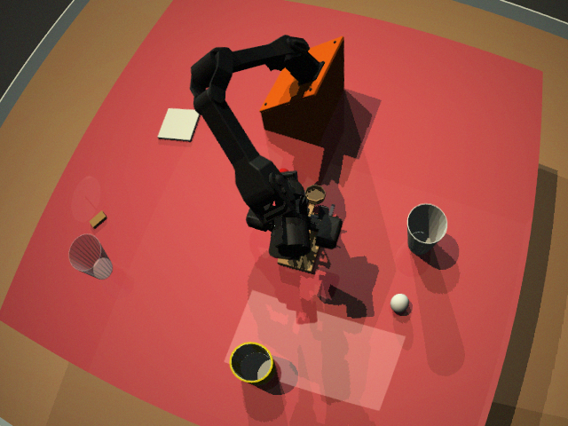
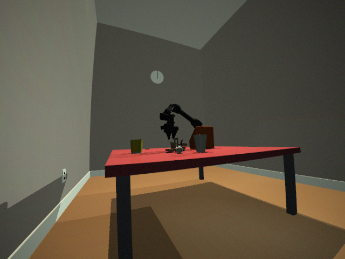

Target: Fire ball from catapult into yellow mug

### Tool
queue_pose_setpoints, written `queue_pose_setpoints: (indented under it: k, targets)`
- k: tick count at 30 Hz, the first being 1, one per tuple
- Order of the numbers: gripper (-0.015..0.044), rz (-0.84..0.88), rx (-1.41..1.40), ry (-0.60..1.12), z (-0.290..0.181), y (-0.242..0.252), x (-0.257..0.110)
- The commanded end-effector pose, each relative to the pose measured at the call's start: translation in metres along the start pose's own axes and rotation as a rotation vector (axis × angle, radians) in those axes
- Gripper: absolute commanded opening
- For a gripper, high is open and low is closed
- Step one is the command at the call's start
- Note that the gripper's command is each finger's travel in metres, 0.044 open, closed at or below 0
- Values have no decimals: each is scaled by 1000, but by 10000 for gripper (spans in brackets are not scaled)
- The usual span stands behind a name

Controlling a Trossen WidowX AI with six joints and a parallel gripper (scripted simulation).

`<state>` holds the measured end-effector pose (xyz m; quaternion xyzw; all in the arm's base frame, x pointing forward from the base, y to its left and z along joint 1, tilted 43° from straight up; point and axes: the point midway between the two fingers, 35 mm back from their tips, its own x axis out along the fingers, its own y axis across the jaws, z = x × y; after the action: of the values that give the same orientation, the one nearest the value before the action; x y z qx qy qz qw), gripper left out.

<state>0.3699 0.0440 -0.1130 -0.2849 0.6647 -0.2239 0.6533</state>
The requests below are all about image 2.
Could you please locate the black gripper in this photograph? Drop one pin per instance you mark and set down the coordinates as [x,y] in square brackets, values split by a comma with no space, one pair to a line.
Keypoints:
[172,129]

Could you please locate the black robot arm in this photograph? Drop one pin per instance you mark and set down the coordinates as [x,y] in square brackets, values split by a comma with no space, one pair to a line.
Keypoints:
[170,117]

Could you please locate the tan wooden catapult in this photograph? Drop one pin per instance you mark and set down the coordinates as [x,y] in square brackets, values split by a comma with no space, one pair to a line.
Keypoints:
[173,145]

